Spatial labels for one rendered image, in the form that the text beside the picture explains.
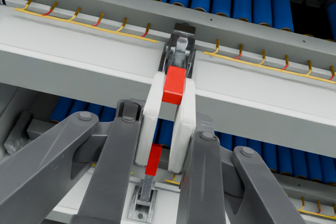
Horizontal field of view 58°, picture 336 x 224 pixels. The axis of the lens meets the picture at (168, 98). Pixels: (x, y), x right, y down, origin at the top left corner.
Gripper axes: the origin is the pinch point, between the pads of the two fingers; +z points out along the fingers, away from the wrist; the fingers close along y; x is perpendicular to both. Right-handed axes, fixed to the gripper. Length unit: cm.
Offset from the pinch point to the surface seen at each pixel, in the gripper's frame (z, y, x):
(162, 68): 7.4, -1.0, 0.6
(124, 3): 10.1, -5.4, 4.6
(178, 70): 3.0, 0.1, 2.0
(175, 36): 8.3, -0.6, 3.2
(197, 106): 6.9, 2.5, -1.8
